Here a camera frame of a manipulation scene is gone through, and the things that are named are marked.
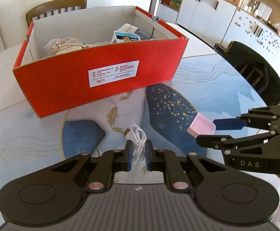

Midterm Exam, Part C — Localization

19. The white blue snack packet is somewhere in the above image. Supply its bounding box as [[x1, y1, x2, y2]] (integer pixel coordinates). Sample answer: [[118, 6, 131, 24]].
[[111, 31, 141, 44]]

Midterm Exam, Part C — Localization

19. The brown wooden chair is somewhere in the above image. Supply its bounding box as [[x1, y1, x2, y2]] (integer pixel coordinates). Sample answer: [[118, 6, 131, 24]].
[[25, 0, 87, 27]]

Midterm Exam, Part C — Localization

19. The red white cardboard box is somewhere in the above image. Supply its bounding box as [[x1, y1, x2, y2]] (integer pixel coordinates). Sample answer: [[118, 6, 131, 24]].
[[13, 6, 188, 118]]

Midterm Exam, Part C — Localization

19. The pink ribbed box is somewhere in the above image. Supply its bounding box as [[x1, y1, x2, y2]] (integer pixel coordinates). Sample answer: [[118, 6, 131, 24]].
[[186, 113, 216, 138]]

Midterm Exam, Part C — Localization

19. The clear bag of bread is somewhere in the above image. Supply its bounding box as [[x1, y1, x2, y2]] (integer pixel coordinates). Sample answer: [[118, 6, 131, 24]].
[[43, 37, 94, 56]]

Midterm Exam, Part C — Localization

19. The white tall cabinet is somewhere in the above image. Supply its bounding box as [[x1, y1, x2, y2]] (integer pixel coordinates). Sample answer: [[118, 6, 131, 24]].
[[176, 0, 236, 46]]

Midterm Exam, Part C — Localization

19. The white refrigerator with magnets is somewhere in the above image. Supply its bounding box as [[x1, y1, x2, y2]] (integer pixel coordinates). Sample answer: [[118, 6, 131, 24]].
[[221, 9, 280, 69]]

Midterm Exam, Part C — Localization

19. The black chair with jacket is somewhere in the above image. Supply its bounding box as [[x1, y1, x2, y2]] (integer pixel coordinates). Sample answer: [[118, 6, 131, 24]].
[[214, 41, 280, 106]]

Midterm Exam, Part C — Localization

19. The white grey tissue pack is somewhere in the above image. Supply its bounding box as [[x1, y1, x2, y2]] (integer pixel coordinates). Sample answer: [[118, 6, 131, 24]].
[[119, 23, 152, 40]]

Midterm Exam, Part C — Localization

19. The white usb cable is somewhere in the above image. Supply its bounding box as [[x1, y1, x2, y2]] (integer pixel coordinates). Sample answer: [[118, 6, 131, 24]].
[[123, 124, 147, 164]]

